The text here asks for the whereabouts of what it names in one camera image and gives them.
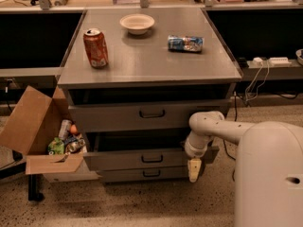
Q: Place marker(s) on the white power strip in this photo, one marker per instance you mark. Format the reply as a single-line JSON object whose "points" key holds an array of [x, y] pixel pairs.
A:
{"points": [[272, 62]]}

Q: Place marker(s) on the crushed silver can in box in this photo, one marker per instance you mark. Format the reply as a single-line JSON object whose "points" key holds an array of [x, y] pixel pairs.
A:
{"points": [[75, 146]]}

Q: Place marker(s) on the black stand foot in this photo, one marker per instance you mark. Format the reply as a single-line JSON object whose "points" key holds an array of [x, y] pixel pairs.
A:
{"points": [[34, 193]]}

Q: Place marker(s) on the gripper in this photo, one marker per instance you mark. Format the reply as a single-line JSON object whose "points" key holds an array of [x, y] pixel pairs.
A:
{"points": [[193, 149]]}

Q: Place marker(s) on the crushed blue can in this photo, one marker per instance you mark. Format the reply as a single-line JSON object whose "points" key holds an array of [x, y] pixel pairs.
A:
{"points": [[185, 44]]}

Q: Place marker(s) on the white bowl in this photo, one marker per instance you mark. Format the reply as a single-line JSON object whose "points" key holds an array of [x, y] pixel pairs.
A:
{"points": [[137, 24]]}

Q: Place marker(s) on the orange fruit in box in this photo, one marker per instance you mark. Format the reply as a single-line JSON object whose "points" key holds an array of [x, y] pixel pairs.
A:
{"points": [[74, 130]]}

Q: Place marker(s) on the grey drawer cabinet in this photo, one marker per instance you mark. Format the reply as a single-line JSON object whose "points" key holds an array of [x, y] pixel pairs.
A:
{"points": [[142, 69]]}

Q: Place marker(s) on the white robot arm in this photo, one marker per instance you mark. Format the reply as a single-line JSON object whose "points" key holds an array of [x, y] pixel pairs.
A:
{"points": [[268, 172]]}

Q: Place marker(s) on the grey drawer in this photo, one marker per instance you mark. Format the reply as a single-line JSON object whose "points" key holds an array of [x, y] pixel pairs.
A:
{"points": [[141, 116], [125, 150], [144, 174]]}

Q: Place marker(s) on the red soda can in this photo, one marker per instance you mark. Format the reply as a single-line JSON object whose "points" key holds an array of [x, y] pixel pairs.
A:
{"points": [[95, 47]]}

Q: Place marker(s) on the grey bottom drawer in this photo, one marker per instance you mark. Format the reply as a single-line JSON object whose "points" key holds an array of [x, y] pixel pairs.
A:
{"points": [[144, 174]]}

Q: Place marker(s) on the green snack bag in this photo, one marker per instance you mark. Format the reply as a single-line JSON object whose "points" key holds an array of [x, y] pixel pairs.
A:
{"points": [[56, 146]]}

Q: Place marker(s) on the grey top drawer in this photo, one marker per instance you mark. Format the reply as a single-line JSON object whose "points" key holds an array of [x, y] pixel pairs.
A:
{"points": [[141, 116]]}

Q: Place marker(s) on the cardboard box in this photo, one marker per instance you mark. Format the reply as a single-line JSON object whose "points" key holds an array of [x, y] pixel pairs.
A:
{"points": [[32, 125]]}

